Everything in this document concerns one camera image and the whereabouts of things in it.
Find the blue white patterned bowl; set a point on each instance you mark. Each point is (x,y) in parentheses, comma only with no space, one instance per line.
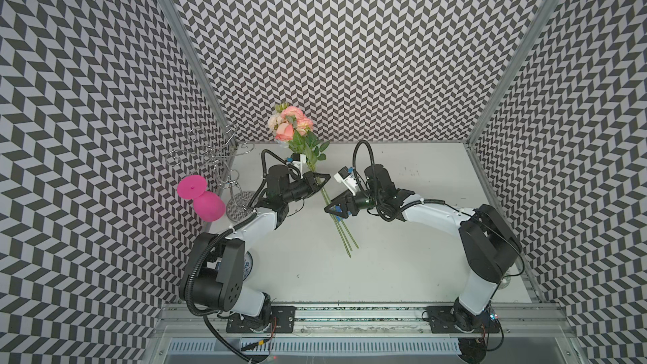
(248,265)

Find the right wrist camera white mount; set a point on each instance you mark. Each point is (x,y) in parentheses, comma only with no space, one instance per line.
(346,177)

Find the green patterned plate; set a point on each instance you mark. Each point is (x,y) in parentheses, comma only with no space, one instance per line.
(505,281)

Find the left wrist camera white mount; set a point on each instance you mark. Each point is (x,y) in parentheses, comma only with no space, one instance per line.
(299,161)

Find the silver wire jewelry stand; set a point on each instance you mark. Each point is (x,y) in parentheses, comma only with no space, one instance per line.
(215,163)

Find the artificial rose bouquet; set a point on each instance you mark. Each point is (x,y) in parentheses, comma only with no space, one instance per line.
(290,126)

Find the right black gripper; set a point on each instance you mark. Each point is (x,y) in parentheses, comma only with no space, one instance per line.
(344,205)

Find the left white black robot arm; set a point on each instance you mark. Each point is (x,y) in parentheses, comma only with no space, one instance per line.
(213,281)

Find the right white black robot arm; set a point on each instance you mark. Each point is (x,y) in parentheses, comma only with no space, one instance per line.
(489,245)

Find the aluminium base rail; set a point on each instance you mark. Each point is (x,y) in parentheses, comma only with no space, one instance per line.
(380,319)

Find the pink silicone goblet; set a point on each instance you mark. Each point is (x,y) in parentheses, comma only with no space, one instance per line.
(207,205)

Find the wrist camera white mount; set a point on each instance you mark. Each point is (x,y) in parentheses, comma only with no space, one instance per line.
(299,161)
(346,177)

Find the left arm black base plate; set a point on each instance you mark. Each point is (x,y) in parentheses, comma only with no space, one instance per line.
(280,320)

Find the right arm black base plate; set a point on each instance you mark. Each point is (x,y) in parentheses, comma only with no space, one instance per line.
(456,320)

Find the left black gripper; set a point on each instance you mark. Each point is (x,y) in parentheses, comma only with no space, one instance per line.
(312,185)

